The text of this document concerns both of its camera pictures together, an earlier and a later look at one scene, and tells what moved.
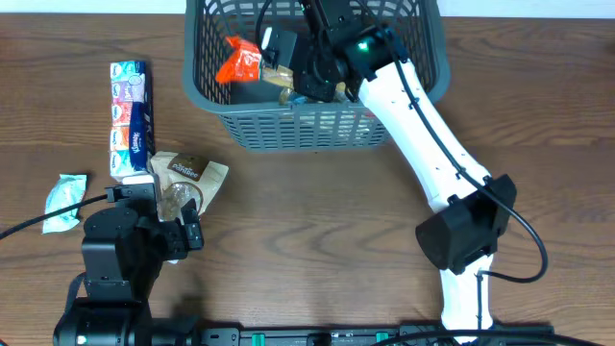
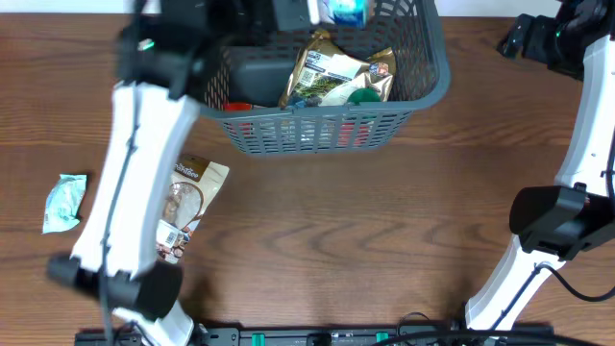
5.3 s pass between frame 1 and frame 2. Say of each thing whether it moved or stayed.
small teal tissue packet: stayed
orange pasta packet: moved
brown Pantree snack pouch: stayed
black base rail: stayed
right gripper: moved
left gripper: moved
